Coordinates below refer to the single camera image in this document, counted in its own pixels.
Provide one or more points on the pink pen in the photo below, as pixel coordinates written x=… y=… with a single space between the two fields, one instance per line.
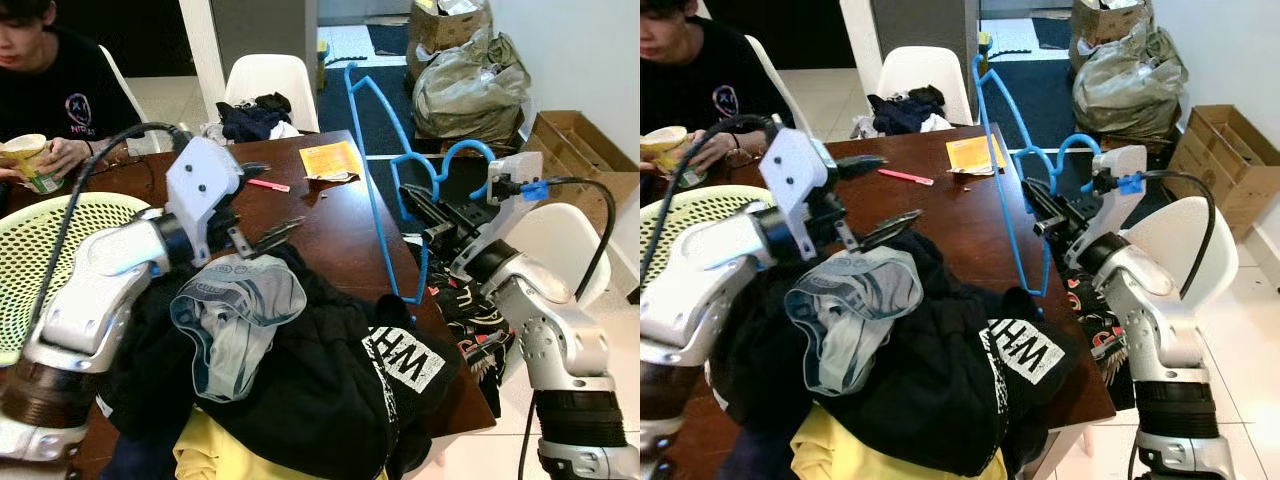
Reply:
x=268 y=185
x=905 y=177

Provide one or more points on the pale green laundry basket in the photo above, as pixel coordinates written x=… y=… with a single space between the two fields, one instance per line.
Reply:
x=680 y=215
x=40 y=250

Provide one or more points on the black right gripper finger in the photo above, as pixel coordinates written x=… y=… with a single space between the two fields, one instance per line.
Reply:
x=1046 y=221
x=425 y=227
x=425 y=204
x=1045 y=196

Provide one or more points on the person in black t-shirt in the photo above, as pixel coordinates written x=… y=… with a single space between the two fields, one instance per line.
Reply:
x=700 y=90
x=50 y=90

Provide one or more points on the dark blue garment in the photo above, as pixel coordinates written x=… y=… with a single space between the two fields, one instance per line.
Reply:
x=135 y=462
x=750 y=462

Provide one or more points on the beige plastic rubbish bag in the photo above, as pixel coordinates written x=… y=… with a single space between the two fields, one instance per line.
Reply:
x=1130 y=90
x=470 y=95

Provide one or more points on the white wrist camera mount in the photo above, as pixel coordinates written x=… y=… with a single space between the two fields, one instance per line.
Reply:
x=795 y=170
x=497 y=222
x=1110 y=205
x=200 y=175

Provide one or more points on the blue plastic hanger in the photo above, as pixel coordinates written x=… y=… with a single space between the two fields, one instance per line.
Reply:
x=468 y=145
x=1080 y=137

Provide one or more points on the dark bundled clothes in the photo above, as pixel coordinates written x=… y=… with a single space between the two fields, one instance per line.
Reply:
x=250 y=118
x=900 y=110

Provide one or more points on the open empty cardboard box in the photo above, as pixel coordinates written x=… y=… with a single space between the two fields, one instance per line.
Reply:
x=580 y=160
x=1230 y=160

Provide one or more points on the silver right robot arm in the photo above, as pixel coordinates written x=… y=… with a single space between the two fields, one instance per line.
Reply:
x=560 y=340
x=1160 y=330

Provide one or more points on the grey shorts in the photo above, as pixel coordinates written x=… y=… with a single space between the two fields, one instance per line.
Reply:
x=240 y=300
x=850 y=300

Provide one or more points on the yellow garment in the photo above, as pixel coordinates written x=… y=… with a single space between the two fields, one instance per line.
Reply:
x=840 y=450
x=215 y=455

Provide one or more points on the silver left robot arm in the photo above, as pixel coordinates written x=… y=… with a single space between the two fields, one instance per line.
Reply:
x=90 y=280
x=690 y=290

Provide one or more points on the yellow paper packet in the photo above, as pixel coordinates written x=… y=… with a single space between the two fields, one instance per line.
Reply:
x=975 y=154
x=328 y=160

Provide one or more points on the black door mat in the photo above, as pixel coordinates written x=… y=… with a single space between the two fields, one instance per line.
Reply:
x=1052 y=33
x=388 y=40

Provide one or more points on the dark blue rug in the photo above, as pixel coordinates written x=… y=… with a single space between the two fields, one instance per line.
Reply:
x=1055 y=100
x=400 y=110

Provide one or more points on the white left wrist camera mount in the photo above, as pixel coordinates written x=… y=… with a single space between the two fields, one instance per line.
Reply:
x=795 y=170
x=200 y=175

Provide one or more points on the yellow green noodle cup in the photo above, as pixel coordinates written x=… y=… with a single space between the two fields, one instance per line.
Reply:
x=665 y=150
x=30 y=160

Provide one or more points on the white plastic chair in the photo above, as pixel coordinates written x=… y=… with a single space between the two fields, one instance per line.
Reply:
x=270 y=75
x=775 y=85
x=925 y=70
x=1165 y=235
x=560 y=240
x=125 y=95

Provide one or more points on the blue tape piece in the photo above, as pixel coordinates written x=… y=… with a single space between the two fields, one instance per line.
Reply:
x=1130 y=184
x=534 y=190

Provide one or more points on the plain black garment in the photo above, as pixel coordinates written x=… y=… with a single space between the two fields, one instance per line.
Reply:
x=150 y=380
x=760 y=380

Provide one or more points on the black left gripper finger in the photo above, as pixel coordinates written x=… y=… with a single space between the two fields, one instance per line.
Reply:
x=256 y=171
x=275 y=237
x=860 y=166
x=892 y=230

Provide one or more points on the filled cardboard box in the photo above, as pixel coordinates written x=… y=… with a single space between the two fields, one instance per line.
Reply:
x=1100 y=22
x=440 y=30

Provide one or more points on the black garment red print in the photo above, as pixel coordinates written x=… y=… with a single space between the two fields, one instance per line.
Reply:
x=480 y=340
x=1100 y=340

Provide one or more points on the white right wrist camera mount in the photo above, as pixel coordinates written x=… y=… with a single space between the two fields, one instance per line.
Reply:
x=1110 y=205
x=497 y=222

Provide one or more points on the black garment white block print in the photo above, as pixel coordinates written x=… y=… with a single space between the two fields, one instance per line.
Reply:
x=320 y=380
x=940 y=390

